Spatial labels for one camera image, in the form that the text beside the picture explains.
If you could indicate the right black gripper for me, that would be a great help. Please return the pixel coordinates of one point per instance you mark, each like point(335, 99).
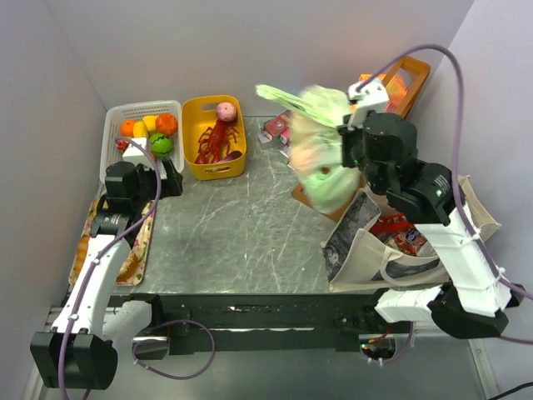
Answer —
point(346, 147)

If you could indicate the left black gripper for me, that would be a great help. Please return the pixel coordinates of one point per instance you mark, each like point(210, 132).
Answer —
point(169, 177)

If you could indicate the light green plastic bag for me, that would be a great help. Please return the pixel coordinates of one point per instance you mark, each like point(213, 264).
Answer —
point(315, 144)

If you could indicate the wooden snack tray box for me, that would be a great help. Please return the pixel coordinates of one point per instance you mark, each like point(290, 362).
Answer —
point(403, 82)

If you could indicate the large red snack bag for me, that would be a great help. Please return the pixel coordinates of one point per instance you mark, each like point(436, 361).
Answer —
point(397, 232)

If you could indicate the beige canvas tote bag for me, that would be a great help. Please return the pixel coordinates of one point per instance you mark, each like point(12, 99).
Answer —
point(373, 246)

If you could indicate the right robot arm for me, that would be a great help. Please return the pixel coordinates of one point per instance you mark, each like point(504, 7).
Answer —
point(473, 303)

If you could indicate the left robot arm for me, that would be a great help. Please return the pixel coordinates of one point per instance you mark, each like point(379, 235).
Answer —
point(80, 350)

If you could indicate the red toy lobster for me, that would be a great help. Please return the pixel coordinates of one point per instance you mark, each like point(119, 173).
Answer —
point(213, 140)

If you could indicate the orange toy pumpkin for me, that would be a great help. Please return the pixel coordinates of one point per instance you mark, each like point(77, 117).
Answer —
point(166, 124)

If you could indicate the orange cracker boxes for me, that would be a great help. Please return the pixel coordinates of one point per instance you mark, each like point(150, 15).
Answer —
point(366, 79)

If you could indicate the yellow toy corn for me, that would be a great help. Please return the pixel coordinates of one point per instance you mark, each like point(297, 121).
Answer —
point(140, 130)

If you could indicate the dark red box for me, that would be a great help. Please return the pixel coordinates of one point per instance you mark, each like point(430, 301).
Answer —
point(276, 128)

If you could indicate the toy orange fruit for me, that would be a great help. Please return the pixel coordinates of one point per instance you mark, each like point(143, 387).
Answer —
point(126, 129)

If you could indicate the yellow plastic bin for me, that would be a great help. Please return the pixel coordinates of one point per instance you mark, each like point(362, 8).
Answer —
point(198, 114)

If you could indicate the white plastic fruit basket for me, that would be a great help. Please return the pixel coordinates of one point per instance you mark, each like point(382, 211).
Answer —
point(147, 112)

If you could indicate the pink toy onion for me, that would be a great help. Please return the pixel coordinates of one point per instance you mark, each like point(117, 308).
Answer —
point(226, 112)

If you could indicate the floral bread tray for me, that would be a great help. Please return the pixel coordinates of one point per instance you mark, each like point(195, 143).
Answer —
point(132, 270)

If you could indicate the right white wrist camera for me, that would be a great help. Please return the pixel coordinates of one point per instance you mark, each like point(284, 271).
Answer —
point(367, 96)

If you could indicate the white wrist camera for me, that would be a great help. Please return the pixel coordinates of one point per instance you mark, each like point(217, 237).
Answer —
point(367, 96)
point(139, 155)

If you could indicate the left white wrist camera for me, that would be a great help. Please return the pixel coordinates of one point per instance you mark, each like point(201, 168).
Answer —
point(139, 155)

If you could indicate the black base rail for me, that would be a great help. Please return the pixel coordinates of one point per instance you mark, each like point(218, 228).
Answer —
point(247, 322)

